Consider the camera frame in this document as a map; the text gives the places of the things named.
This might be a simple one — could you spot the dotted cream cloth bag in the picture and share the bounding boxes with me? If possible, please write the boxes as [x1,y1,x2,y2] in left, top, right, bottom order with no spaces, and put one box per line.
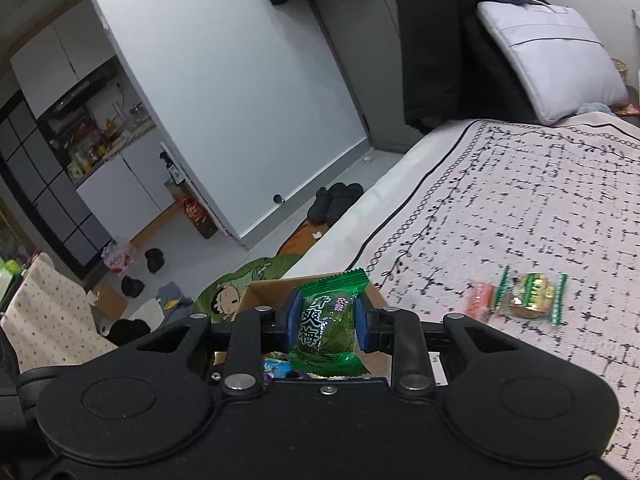
[0,252,118,373]

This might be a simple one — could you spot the white plastic bag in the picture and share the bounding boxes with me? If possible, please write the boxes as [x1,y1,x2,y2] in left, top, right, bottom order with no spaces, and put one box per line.
[101,237,138,276]

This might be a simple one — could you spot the black cloth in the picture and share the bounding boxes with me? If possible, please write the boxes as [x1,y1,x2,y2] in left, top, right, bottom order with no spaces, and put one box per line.
[107,317,153,347]

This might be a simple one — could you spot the green cartoon floor mat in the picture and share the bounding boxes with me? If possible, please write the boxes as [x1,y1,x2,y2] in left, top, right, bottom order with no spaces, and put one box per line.
[192,220,326,321]

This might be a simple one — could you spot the blue snack packet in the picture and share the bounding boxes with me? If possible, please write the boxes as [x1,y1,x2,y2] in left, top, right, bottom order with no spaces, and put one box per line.
[264,357,296,380]

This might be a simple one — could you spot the black slipper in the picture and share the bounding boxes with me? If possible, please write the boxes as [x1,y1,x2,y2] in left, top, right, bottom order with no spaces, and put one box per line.
[326,183,365,227]
[306,186,333,225]

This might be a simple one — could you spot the orange red snack packet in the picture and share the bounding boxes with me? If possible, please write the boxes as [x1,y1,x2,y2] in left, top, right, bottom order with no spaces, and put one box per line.
[462,281,496,322]

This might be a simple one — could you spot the brown cardboard box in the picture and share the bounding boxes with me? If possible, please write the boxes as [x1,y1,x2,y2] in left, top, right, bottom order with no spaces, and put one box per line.
[215,272,441,386]

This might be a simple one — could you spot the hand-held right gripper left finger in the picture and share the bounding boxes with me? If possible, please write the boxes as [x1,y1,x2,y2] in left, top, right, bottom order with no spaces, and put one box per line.
[115,291,303,393]

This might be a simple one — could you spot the black coat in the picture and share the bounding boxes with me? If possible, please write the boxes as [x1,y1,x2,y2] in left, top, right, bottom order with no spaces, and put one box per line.
[397,0,543,136]

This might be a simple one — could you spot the white kitchen cabinet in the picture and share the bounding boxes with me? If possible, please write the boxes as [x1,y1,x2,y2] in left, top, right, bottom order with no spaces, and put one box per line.
[75,132,176,238]

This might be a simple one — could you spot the flat cardboard piece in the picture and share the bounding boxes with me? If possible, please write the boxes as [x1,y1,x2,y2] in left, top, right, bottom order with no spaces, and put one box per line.
[85,284,128,322]

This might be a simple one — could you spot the blue jeans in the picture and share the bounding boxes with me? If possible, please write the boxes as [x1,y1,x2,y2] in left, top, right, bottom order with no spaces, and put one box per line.
[157,281,196,326]

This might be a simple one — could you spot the dark panelled partition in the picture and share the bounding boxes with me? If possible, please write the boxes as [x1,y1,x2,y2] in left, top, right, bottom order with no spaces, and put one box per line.
[0,100,113,271]

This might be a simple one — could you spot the grey door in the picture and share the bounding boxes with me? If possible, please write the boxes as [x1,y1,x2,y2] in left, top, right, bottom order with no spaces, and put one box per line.
[310,0,426,153]

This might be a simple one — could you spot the green gold candy packet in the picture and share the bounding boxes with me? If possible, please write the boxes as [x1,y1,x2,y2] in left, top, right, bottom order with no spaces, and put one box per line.
[495,265,570,326]

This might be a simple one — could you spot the light grey pillow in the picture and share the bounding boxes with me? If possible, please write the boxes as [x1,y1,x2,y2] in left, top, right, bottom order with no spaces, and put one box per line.
[476,0,630,126]

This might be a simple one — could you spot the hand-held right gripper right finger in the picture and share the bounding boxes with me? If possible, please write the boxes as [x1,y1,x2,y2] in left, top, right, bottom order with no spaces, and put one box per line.
[356,294,546,392]

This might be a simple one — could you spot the kitchen range hood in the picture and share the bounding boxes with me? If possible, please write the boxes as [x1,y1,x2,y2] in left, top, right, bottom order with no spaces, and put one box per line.
[37,67,121,116]

